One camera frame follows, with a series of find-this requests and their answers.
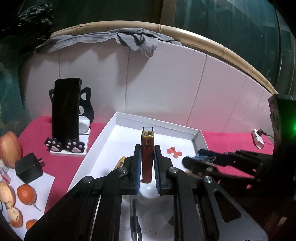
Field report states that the red lighter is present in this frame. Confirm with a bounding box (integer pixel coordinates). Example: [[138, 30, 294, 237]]
[[141, 127, 154, 183]]

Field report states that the white shallow cardboard tray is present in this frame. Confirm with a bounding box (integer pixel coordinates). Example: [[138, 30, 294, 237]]
[[68, 111, 209, 241]]

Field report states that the clear black pen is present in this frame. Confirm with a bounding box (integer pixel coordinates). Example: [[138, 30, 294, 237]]
[[129, 196, 142, 241]]

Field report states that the black cat phone stand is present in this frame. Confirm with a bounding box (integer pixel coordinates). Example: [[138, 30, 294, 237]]
[[44, 87, 94, 154]]

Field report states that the white earbud case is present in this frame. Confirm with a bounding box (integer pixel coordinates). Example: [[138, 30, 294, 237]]
[[78, 115, 90, 134]]

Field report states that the black smartphone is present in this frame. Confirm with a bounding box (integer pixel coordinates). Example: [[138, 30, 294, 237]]
[[52, 78, 82, 144]]

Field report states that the black power adapter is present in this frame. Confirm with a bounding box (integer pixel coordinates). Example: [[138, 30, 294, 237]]
[[15, 153, 45, 184]]

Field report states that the orange tangerine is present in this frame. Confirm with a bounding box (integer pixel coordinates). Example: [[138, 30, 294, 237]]
[[16, 184, 37, 205]]

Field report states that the red apple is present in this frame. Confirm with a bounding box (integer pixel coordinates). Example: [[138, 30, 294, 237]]
[[0, 131, 23, 168]]

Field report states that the grey cloth on chair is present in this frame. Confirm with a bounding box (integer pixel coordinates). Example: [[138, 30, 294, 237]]
[[36, 28, 182, 58]]

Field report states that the white charger with cable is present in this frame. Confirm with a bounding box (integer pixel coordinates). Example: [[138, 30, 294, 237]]
[[251, 128, 274, 150]]

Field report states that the bamboo chair frame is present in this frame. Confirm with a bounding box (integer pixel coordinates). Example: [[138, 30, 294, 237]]
[[51, 21, 277, 94]]

